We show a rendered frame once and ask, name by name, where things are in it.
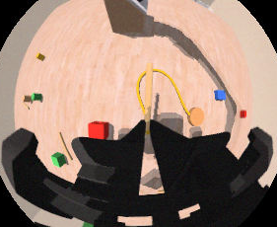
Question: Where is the round wooden button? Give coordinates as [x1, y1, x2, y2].
[186, 107, 204, 126]

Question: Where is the small blue block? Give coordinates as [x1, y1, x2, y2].
[214, 90, 226, 101]

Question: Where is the yellow string with thin wooden stick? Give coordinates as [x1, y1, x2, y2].
[137, 62, 190, 136]

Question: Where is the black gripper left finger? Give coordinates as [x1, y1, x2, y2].
[71, 120, 146, 189]

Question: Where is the yellow cylinder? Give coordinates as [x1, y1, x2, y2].
[35, 53, 45, 59]

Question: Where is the green cylinder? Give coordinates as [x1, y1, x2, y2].
[32, 93, 42, 102]

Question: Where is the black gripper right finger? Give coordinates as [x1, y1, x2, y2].
[150, 120, 231, 192]

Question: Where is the green cube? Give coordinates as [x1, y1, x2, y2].
[50, 152, 66, 168]

